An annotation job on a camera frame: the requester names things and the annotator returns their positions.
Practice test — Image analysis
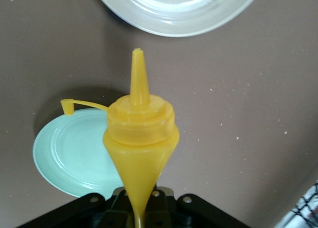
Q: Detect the yellow mustard squeeze bottle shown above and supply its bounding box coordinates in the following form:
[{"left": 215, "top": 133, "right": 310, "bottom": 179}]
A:
[{"left": 60, "top": 48, "right": 180, "bottom": 228}]

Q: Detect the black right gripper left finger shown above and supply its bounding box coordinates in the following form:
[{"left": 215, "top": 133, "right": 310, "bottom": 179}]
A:
[{"left": 22, "top": 188, "right": 135, "bottom": 228}]

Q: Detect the mint green plate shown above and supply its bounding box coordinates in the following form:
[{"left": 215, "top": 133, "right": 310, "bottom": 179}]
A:
[{"left": 32, "top": 108, "right": 125, "bottom": 198}]

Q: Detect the beige plate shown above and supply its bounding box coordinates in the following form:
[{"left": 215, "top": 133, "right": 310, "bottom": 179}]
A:
[{"left": 93, "top": 0, "right": 264, "bottom": 37}]

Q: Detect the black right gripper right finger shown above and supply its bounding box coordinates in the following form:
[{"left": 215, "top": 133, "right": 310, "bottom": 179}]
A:
[{"left": 145, "top": 187, "right": 251, "bottom": 228}]

